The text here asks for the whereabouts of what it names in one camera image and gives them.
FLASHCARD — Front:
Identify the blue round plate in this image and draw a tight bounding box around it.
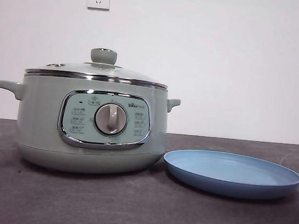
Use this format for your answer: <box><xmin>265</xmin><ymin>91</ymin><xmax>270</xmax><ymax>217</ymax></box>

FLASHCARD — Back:
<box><xmin>160</xmin><ymin>147</ymin><xmax>299</xmax><ymax>204</ymax></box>

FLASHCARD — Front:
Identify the pale green electric steamer pot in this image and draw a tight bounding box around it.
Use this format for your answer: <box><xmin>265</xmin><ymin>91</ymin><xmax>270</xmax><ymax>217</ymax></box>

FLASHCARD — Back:
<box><xmin>0</xmin><ymin>66</ymin><xmax>183</xmax><ymax>182</ymax></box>

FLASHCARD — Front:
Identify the glass lid with green knob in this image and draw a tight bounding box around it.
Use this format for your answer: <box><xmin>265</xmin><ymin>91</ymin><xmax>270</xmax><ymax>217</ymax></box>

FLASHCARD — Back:
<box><xmin>24</xmin><ymin>42</ymin><xmax>171</xmax><ymax>90</ymax></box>

